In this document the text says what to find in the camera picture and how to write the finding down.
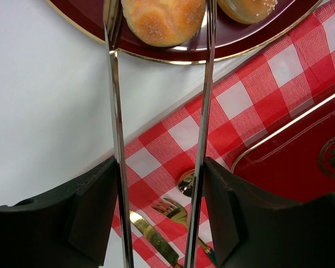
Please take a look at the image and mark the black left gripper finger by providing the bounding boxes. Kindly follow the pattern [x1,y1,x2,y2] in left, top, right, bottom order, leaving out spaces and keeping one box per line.
[0,158,117,267]

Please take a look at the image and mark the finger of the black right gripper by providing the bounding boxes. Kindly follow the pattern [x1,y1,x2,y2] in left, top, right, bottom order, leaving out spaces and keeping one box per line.
[203,158,335,267]

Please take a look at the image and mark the round golden bread bun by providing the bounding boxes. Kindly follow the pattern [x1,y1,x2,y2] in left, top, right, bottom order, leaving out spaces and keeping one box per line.
[121,0,205,47]

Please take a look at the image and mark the metal tongs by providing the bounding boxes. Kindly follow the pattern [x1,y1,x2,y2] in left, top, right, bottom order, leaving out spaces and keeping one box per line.
[103,1,217,267]

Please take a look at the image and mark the rectangular red tray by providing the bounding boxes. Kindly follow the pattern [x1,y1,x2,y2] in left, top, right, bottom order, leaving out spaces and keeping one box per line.
[231,93,335,202]

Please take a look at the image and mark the red checkered cloth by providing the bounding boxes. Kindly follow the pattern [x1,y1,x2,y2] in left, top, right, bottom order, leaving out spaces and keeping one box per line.
[125,1,335,264]

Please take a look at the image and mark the round red plate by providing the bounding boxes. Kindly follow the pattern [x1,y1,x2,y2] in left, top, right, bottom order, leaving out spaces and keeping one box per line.
[48,0,320,65]

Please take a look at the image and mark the sesame glazed bun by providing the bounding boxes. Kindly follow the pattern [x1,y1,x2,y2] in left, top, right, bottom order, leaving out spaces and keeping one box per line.
[217,0,278,25]

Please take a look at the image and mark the gold knife black handle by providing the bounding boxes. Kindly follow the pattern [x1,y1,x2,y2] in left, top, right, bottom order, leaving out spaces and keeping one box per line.
[130,210,183,267]

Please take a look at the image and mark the gold fork black handle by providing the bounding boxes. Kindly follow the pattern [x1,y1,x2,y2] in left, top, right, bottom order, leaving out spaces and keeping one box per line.
[152,197,217,267]

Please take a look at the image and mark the gold spoon black handle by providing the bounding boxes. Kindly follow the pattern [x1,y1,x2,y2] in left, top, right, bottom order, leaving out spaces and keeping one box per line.
[178,169,194,198]

